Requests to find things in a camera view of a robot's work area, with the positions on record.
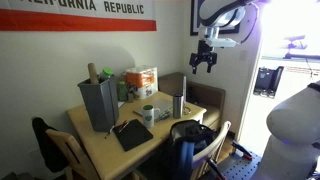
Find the black jacket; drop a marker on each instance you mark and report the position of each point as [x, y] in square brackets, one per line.
[46, 146]

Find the wooden chair with curved back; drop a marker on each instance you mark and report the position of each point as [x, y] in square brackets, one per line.
[213, 146]

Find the California Republic flag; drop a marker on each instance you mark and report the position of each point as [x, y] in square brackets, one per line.
[76, 20]

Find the black flat notebook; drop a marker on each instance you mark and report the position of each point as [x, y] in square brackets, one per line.
[132, 133]

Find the red black clamp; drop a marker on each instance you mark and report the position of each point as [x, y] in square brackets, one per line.
[215, 168]
[242, 149]

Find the brown cardboard tube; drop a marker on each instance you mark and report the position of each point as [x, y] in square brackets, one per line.
[93, 73]

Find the black framed blue picture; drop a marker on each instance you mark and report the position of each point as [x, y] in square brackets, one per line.
[194, 20]

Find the green plastic bottle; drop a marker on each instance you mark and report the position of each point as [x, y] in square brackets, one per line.
[122, 91]

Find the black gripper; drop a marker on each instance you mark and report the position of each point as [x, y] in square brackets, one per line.
[203, 56]

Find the brown sofa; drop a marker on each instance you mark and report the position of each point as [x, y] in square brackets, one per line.
[208, 96]

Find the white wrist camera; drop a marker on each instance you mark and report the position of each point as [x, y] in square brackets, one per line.
[221, 42]

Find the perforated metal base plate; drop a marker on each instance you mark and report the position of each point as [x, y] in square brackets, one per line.
[243, 168]

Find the wooden chair with slotted back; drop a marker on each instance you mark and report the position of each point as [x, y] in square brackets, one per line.
[71, 153]

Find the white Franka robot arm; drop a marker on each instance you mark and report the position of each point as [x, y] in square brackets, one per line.
[293, 116]

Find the orange white paper towel pack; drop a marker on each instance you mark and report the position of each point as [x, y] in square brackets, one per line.
[142, 81]

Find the white light switch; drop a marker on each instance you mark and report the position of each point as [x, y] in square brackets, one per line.
[243, 55]

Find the grey plastic bin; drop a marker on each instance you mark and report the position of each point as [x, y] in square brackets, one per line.
[98, 106]

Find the grey upright rod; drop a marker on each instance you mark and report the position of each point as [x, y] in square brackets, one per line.
[184, 90]

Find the white mug with green print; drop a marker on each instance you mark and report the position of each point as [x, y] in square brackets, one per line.
[148, 115]

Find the silver metal cup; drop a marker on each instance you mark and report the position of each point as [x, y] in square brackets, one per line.
[177, 106]

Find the small brown jar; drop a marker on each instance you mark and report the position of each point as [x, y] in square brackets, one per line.
[130, 97]

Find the clear bottle with green cap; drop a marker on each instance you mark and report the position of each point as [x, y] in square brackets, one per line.
[106, 74]

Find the grey laptop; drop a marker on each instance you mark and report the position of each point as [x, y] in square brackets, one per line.
[160, 105]

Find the black storage bin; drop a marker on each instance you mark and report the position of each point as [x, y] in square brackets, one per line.
[268, 81]

